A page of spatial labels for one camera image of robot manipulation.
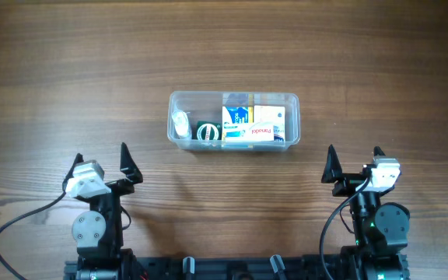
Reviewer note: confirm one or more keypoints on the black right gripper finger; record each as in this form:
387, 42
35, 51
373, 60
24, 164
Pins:
332, 170
377, 151

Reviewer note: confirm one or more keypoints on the blue VapoDrops lozenge box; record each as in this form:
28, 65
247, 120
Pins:
237, 115

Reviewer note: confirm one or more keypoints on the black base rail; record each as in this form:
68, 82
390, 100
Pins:
307, 267

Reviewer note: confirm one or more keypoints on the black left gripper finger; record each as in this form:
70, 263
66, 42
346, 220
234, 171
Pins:
69, 175
128, 166

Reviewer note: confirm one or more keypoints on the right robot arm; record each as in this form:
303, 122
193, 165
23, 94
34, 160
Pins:
380, 230

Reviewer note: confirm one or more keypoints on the green Zam-Buk ointment box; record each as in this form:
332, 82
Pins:
207, 131

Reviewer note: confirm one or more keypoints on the white calamine lotion bottle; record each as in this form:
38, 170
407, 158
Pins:
182, 124

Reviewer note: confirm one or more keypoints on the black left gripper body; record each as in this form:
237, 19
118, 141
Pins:
121, 187

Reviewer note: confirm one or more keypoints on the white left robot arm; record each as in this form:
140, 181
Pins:
98, 234

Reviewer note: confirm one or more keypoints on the white Panadol caplet box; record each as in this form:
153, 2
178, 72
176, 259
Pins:
248, 132

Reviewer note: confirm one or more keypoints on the white Hansaplast plaster box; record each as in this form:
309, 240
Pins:
274, 115

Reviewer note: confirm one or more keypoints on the clear plastic container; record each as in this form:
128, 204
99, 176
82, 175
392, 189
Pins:
207, 106

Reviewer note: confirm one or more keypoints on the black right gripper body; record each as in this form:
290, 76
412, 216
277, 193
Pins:
348, 182

